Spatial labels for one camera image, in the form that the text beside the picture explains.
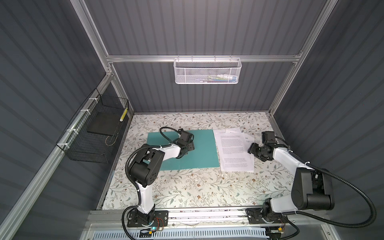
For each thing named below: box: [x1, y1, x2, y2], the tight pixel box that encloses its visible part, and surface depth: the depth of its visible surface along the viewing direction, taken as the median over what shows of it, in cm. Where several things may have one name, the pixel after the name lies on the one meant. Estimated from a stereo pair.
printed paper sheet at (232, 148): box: [215, 132, 255, 173], surface depth 99 cm
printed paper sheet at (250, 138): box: [225, 127, 255, 145], surface depth 111 cm
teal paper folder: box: [146, 129, 179, 148], surface depth 90 cm
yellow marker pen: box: [119, 107, 128, 122], surface depth 82 cm
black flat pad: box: [86, 112, 124, 137], surface depth 76 cm
